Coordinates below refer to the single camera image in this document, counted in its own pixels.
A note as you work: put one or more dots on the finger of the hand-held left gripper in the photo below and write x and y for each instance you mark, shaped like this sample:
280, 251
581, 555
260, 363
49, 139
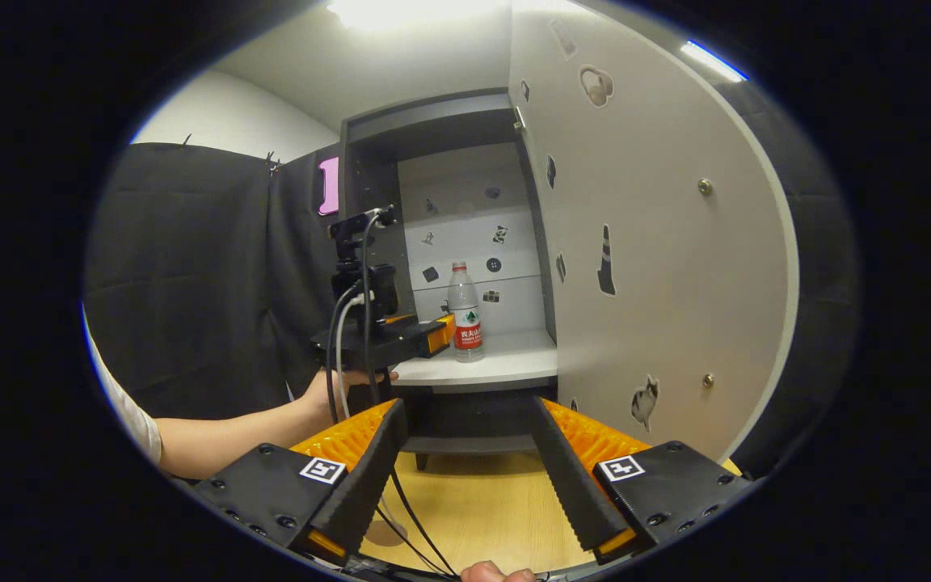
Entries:
440, 333

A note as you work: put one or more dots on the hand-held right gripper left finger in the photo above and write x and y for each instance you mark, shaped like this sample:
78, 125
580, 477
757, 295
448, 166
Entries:
372, 477

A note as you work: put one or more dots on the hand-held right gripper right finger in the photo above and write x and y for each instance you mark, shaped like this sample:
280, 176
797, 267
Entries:
570, 485

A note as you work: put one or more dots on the clear plastic bottle red label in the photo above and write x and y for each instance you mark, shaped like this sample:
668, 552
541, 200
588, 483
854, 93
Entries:
465, 323

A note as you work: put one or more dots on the grey cabinet door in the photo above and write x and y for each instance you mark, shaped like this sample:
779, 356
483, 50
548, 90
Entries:
676, 283

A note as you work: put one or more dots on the white cabinet shelf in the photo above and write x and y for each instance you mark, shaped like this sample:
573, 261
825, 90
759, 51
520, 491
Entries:
506, 364

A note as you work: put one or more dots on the dark grey cabinet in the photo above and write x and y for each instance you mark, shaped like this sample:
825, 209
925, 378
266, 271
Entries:
433, 121

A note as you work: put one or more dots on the black backdrop cloth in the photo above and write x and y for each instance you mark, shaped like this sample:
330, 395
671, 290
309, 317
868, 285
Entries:
191, 283

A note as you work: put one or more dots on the white shirt sleeve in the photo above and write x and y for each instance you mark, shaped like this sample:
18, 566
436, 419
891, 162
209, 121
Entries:
130, 412

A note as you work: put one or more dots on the large ceiling light panel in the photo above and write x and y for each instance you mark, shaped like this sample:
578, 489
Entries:
409, 10

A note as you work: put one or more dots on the narrow ceiling light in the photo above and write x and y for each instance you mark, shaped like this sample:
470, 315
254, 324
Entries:
712, 61

